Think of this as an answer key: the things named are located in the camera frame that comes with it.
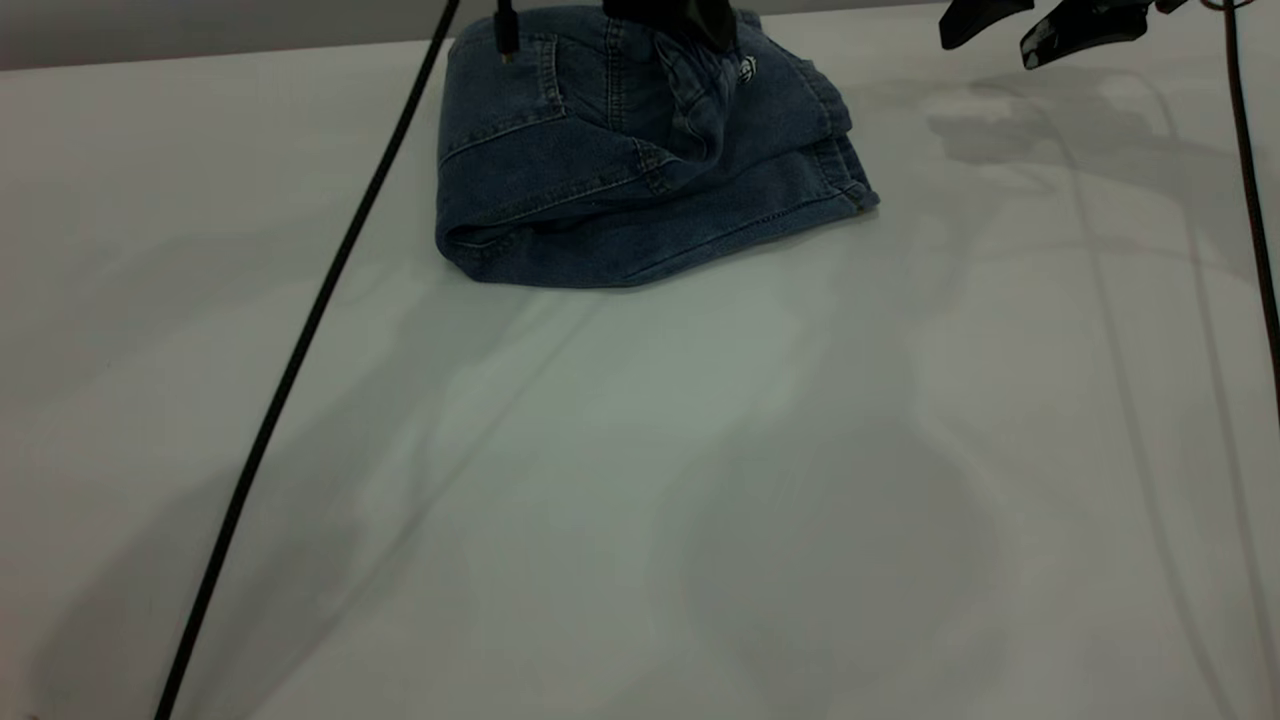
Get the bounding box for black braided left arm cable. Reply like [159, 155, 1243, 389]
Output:
[152, 0, 463, 720]

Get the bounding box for blue denim pants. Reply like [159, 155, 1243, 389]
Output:
[434, 5, 882, 291]

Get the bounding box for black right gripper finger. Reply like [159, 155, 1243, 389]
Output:
[938, 0, 1037, 52]
[1019, 0, 1153, 72]

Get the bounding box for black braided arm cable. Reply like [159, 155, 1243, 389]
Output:
[1222, 0, 1280, 426]
[152, 0, 463, 720]

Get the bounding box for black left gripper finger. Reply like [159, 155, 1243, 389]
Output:
[602, 0, 689, 25]
[686, 0, 742, 54]

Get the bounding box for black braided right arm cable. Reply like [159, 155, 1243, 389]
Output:
[1222, 0, 1280, 426]

